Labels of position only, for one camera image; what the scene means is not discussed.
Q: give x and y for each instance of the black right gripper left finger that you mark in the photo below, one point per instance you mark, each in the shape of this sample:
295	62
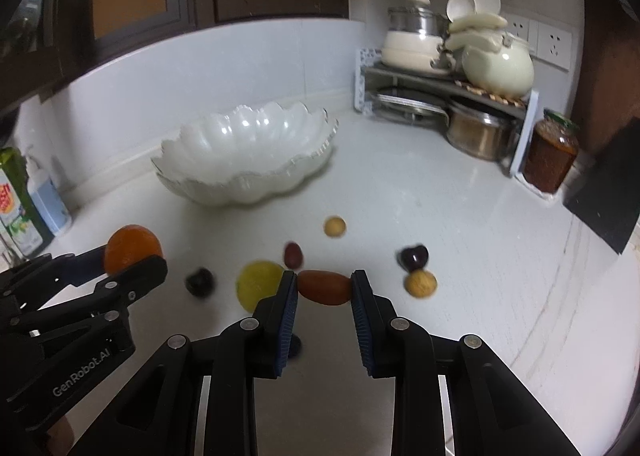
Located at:
199	395

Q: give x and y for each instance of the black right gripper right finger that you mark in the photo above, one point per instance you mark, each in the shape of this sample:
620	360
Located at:
492	412

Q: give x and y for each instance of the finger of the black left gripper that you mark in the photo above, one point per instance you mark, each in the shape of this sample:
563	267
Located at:
37	281
135	278

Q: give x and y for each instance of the orange fruit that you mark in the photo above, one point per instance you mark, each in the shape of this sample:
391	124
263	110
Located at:
128	246

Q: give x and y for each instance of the reddish-brown oval fruit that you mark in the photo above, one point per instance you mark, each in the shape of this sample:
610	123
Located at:
327	288

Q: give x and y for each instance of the green dish soap bottle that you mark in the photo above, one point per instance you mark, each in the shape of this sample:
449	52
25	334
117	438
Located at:
19	216

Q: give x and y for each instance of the dark cherry left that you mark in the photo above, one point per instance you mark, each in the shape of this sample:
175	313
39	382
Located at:
201	283

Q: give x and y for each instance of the dark cherry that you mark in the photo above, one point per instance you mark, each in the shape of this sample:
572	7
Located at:
413	258
201	283

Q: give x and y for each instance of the blue white pump bottle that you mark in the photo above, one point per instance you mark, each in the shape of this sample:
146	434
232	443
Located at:
46	198

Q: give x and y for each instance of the dark fruit under gripper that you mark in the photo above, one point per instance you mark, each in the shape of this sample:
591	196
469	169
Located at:
295	347

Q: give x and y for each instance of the yellow-green round fruit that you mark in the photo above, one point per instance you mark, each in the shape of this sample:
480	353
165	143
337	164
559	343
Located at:
257	280

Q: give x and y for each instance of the tan walnut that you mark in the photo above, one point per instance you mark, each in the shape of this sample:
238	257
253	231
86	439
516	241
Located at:
421	284

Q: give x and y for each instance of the dark red date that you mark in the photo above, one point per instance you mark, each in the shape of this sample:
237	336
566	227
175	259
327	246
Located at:
293	257

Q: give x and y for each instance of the dark cherry right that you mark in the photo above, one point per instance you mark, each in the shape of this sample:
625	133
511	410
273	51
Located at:
413	258

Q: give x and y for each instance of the white scalloped glass bowl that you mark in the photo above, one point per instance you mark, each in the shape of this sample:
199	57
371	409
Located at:
246	155

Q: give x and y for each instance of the small tan longan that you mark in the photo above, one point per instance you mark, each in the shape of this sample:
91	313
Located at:
334	227

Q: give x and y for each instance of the jar of red sauce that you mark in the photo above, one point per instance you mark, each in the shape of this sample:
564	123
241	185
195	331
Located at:
551	152

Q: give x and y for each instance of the stainless steel pot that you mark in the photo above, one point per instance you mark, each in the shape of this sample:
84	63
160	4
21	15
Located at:
480	133

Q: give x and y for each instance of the woven trivet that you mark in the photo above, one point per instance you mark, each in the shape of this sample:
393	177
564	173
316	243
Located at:
507	101

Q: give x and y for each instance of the flat metal pan lid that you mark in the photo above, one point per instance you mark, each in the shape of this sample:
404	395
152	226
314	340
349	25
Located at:
411	104

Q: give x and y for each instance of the white corner shelf rack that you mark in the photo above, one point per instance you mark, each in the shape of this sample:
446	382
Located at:
371	75

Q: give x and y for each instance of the cream ceramic pot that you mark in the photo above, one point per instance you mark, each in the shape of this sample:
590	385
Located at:
500	63

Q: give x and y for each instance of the white pot with glass lid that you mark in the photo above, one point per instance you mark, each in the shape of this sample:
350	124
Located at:
415	40

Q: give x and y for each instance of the white wall socket right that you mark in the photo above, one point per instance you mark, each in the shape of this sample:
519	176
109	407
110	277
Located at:
554	46

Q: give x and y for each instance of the white wall socket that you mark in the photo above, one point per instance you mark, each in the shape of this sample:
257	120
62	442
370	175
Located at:
554	46
517	32

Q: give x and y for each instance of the white wall socket left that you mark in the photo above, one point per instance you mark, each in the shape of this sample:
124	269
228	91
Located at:
517	32

